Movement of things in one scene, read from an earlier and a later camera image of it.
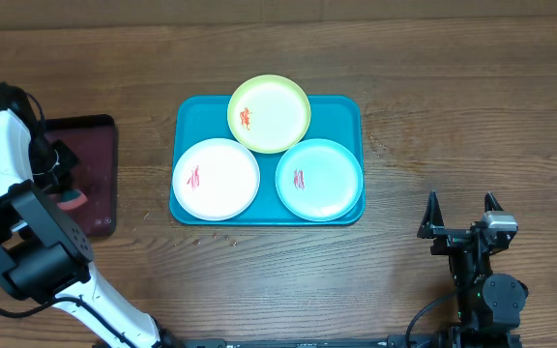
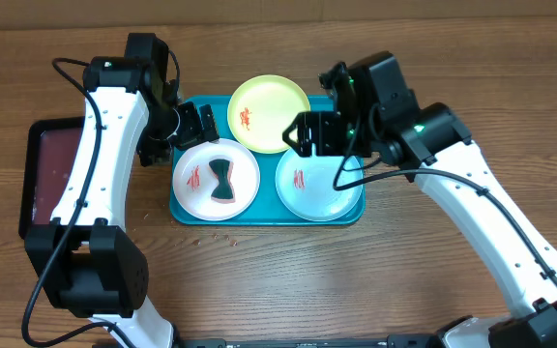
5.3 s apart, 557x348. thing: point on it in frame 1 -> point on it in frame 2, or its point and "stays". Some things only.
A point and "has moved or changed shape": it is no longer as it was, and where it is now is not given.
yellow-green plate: [269, 113] stays
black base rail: [395, 341] stays
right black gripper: [449, 237] -> [330, 130]
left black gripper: [65, 174] -> [191, 133]
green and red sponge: [72, 199] has moved or changed shape
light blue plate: [319, 180] stays
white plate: [216, 179] stays
